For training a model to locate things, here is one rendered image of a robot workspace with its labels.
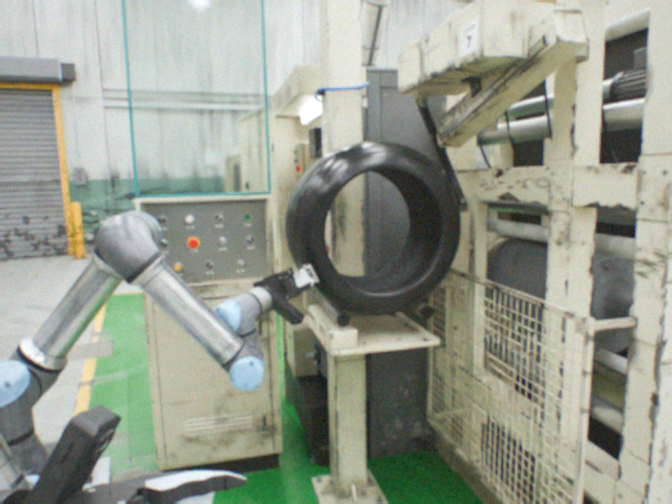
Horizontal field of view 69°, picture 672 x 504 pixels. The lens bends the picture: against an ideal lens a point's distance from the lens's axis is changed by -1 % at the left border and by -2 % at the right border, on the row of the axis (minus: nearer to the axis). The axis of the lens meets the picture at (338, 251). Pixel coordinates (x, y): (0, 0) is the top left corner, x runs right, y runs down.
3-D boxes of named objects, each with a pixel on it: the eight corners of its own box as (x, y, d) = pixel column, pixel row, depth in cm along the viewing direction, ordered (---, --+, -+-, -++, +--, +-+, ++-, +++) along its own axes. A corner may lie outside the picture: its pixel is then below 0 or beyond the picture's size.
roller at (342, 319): (311, 296, 185) (319, 286, 186) (320, 303, 187) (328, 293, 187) (333, 322, 152) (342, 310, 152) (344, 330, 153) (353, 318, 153)
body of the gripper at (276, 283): (294, 265, 139) (265, 279, 129) (305, 294, 139) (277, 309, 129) (276, 272, 143) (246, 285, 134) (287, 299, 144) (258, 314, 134)
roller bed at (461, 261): (414, 278, 211) (414, 209, 207) (446, 276, 215) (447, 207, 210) (434, 288, 192) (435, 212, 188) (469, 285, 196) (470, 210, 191)
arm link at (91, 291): (-30, 398, 108) (118, 202, 108) (2, 372, 122) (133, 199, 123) (20, 426, 111) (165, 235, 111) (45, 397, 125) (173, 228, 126)
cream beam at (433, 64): (396, 95, 183) (395, 54, 181) (457, 96, 189) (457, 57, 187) (481, 56, 125) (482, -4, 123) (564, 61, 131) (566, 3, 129)
